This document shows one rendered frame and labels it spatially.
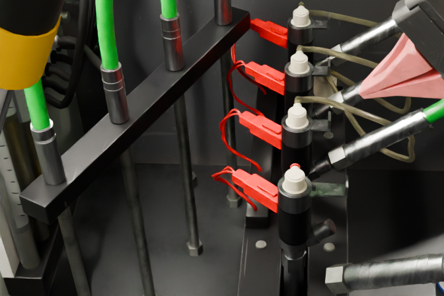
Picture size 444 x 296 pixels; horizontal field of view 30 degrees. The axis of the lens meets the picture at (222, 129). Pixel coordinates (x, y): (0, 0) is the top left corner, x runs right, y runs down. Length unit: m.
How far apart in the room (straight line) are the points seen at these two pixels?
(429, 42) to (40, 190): 0.34
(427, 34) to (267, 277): 0.32
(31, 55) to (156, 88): 0.58
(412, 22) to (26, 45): 0.36
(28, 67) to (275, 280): 0.58
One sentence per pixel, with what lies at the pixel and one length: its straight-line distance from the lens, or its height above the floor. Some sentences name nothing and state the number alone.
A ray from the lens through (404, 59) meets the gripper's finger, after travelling 0.55.
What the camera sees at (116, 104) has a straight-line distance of 0.73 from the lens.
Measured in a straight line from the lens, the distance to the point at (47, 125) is 0.66.
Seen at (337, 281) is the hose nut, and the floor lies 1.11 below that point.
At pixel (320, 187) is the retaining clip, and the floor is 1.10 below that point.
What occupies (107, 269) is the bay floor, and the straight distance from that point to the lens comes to 0.99.
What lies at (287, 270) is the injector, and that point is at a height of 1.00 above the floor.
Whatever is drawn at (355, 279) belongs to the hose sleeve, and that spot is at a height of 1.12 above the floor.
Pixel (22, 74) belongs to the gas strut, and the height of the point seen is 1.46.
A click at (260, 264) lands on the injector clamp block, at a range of 0.78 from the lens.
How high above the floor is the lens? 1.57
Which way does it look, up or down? 41 degrees down
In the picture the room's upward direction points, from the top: 4 degrees counter-clockwise
